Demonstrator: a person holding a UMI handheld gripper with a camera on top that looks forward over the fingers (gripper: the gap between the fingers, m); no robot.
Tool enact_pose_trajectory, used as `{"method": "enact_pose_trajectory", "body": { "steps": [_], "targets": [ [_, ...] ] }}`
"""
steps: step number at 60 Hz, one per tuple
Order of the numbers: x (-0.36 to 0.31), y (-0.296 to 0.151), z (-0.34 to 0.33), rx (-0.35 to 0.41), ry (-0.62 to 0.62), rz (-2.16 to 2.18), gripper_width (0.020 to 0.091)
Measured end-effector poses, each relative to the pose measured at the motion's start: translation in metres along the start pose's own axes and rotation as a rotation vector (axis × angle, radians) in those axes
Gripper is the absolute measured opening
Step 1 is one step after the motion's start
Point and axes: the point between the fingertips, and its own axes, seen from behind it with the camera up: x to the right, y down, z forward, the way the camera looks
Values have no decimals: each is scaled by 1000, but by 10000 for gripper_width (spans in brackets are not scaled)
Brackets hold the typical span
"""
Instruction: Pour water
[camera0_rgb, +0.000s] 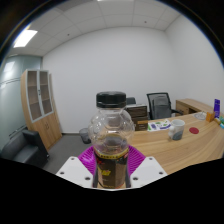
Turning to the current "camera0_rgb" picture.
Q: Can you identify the white mug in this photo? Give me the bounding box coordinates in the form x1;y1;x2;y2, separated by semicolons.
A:
167;118;186;141

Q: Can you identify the grey mesh waste bin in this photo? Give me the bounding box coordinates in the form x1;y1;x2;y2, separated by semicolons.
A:
78;127;92;145

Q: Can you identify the blue box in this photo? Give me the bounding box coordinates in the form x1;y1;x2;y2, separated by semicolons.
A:
213;98;222;119

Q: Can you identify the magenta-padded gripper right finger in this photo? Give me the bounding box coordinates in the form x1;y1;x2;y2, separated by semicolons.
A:
125;145;168;189

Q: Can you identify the dark wooden drawer pedestal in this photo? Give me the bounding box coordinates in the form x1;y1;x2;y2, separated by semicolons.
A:
125;103;150;132

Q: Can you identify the white printed paper sheet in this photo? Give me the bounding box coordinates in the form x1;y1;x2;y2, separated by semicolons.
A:
147;119;172;132

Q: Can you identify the black mesh office chair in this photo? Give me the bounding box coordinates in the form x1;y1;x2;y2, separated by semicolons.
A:
146;91;184;121

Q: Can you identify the rectangular ceiling light panel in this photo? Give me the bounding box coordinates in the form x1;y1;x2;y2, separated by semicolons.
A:
12;28;39;49

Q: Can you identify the clear glass ashtray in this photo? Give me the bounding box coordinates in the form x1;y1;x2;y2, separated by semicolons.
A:
194;111;208;121

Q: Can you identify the wooden glass-door cabinet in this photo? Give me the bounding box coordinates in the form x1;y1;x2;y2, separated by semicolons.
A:
20;68;63;150

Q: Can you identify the orange small container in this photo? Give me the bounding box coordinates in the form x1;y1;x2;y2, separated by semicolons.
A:
205;111;216;123

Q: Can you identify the flat round red coaster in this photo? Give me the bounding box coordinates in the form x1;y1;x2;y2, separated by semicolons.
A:
188;126;200;135

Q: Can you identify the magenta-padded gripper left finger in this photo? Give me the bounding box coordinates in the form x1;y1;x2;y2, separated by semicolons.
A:
55;145;99;190

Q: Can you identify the black leather sofa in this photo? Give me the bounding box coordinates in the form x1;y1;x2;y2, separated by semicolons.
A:
0;128;50;168

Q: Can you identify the clear black-capped drink bottle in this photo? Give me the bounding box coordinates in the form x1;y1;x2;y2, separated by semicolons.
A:
88;91;136;190

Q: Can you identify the low wooden side cabinet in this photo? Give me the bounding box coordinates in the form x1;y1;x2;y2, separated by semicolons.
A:
175;98;214;116

